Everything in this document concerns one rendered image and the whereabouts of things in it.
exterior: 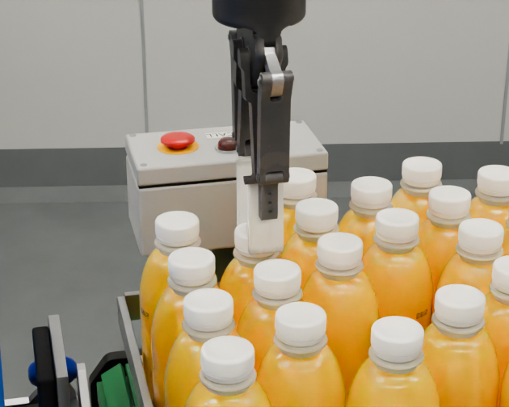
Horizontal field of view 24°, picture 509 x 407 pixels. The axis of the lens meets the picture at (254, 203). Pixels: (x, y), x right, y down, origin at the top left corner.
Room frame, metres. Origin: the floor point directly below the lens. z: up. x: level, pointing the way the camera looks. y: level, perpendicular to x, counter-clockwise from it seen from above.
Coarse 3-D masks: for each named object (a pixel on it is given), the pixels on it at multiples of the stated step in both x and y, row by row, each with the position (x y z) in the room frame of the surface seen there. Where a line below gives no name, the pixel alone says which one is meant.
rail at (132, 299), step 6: (126, 294) 1.04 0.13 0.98; (132, 294) 1.04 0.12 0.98; (138, 294) 1.04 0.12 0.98; (126, 300) 1.04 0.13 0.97; (132, 300) 1.04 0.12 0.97; (138, 300) 1.04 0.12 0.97; (132, 306) 1.04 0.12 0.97; (138, 306) 1.04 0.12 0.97; (132, 312) 1.04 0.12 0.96; (138, 312) 1.04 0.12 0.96; (132, 318) 1.04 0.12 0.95; (138, 318) 1.04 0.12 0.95
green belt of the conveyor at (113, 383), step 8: (112, 368) 1.03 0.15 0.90; (120, 368) 1.03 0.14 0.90; (128, 368) 1.03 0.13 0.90; (104, 376) 1.03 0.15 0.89; (112, 376) 1.02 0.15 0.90; (120, 376) 1.01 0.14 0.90; (128, 376) 1.02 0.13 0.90; (104, 384) 1.01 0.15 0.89; (112, 384) 1.01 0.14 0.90; (120, 384) 1.00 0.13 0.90; (104, 392) 1.00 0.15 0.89; (112, 392) 0.99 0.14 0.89; (120, 392) 0.99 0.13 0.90; (128, 392) 0.99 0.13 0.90; (104, 400) 1.00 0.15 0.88; (112, 400) 0.98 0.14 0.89; (120, 400) 0.98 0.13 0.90; (128, 400) 0.97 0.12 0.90; (136, 400) 0.97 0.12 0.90
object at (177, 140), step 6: (168, 132) 1.16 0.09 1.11; (174, 132) 1.15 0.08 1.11; (180, 132) 1.15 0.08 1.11; (186, 132) 1.15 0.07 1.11; (162, 138) 1.14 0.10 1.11; (168, 138) 1.14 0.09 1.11; (174, 138) 1.14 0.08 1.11; (180, 138) 1.14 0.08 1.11; (186, 138) 1.14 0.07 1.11; (192, 138) 1.14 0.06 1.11; (162, 144) 1.13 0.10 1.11; (168, 144) 1.13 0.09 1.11; (174, 144) 1.13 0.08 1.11; (180, 144) 1.13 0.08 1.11; (186, 144) 1.13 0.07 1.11
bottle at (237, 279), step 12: (276, 252) 0.92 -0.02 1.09; (240, 264) 0.91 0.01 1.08; (252, 264) 0.90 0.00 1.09; (228, 276) 0.91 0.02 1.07; (240, 276) 0.90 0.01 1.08; (252, 276) 0.90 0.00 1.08; (228, 288) 0.90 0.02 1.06; (240, 288) 0.89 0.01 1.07; (252, 288) 0.89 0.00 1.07; (240, 300) 0.89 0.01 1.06; (240, 312) 0.89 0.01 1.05
